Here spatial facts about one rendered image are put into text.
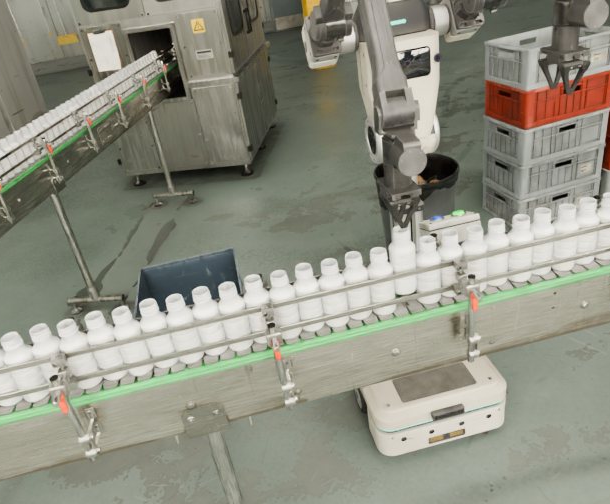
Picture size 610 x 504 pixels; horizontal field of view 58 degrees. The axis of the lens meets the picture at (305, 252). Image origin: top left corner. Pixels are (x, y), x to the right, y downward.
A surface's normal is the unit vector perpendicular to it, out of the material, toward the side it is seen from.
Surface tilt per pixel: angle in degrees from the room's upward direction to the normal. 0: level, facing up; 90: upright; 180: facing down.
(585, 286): 90
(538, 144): 90
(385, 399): 0
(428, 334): 90
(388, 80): 58
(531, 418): 0
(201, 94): 90
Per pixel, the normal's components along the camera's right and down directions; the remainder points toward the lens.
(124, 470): -0.14, -0.86
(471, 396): -0.02, -0.49
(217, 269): 0.20, 0.47
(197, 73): -0.11, 0.51
